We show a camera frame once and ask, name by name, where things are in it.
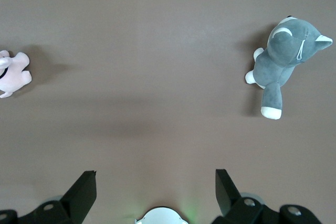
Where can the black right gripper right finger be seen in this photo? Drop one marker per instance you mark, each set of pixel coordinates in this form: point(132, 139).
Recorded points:
point(228, 197)

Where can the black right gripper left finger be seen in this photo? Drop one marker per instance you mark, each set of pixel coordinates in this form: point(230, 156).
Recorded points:
point(78, 197)

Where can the pale pink plush puppy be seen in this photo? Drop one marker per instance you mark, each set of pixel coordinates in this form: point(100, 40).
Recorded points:
point(14, 74)

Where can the grey white husky plush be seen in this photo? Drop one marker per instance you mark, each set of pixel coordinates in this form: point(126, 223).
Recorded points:
point(281, 58)

